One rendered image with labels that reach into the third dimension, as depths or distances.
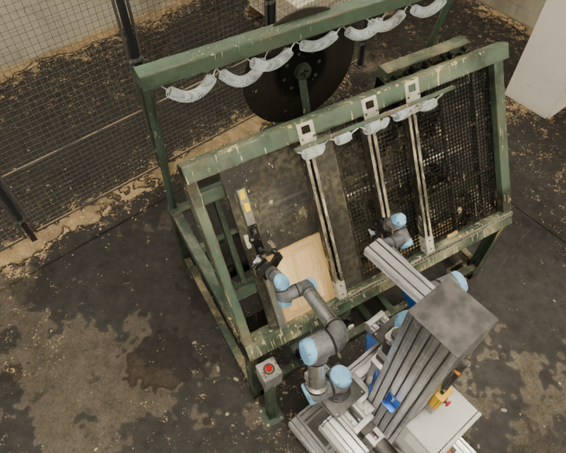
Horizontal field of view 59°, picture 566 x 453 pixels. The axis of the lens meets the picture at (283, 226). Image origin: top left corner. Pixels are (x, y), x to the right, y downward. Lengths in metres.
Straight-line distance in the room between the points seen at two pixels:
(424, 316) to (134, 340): 2.78
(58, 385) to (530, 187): 4.64
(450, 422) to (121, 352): 2.58
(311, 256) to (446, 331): 1.29
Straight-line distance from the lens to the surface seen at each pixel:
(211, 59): 2.83
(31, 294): 4.80
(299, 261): 3.06
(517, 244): 5.07
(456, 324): 2.05
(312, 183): 2.87
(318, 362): 2.35
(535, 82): 6.33
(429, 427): 2.74
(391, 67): 3.45
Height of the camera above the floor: 3.78
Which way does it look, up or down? 54 degrees down
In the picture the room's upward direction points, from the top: 1 degrees clockwise
